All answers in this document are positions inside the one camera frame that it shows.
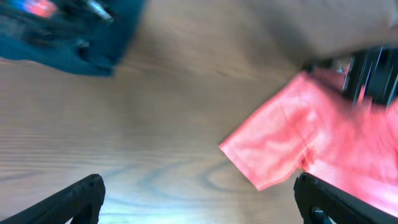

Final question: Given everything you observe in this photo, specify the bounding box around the folded black printed t-shirt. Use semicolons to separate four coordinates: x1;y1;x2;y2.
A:
1;0;146;77

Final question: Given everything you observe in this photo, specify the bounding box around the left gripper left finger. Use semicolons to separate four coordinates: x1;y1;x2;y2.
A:
1;174;106;224

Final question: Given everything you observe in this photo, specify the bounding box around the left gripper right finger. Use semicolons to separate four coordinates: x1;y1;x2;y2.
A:
294;172;397;224

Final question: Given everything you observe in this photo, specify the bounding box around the coral red t-shirt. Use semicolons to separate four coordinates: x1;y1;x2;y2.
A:
220;72;397;215

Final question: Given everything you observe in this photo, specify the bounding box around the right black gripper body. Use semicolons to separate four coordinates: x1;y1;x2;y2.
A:
303;45;397;107

